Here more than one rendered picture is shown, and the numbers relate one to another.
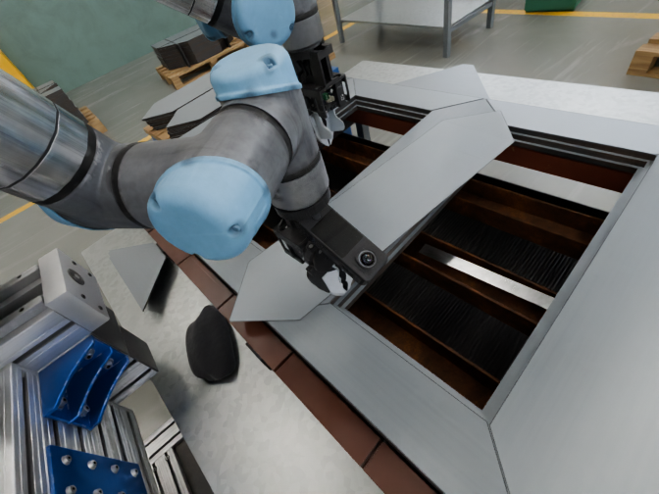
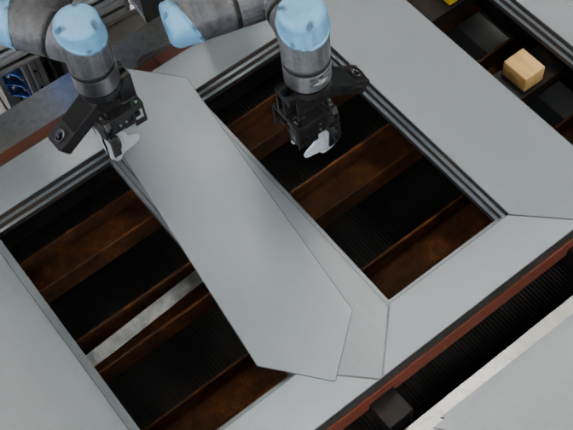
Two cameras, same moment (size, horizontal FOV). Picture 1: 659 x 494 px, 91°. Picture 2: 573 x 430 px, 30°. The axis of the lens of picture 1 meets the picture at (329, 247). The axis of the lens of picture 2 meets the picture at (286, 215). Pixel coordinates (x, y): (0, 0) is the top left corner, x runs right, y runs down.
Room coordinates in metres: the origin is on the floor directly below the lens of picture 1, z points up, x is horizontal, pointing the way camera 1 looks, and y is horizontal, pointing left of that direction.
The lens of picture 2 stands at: (0.58, -1.10, 2.42)
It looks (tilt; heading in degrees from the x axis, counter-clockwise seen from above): 59 degrees down; 89
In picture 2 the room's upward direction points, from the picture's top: 8 degrees counter-clockwise
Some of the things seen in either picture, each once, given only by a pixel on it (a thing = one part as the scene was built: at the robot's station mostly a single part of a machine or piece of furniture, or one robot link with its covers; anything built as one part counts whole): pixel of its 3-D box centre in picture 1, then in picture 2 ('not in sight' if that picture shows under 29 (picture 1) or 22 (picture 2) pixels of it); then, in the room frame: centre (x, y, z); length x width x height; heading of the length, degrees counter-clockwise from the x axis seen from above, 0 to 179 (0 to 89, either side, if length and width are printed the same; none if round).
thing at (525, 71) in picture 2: not in sight; (523, 70); (1.08, 0.10, 0.79); 0.06 x 0.05 x 0.04; 120
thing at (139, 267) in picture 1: (141, 263); not in sight; (0.75, 0.53, 0.70); 0.39 x 0.12 x 0.04; 30
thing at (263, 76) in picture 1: (268, 117); (82, 42); (0.32, 0.01, 1.16); 0.09 x 0.08 x 0.11; 152
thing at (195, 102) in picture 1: (236, 82); not in sight; (1.52, 0.13, 0.82); 0.80 x 0.40 x 0.06; 120
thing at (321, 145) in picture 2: (333, 124); (317, 146); (0.66, -0.10, 0.94); 0.06 x 0.03 x 0.09; 29
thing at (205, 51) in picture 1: (200, 49); not in sight; (5.27, 0.71, 0.20); 1.20 x 0.80 x 0.41; 112
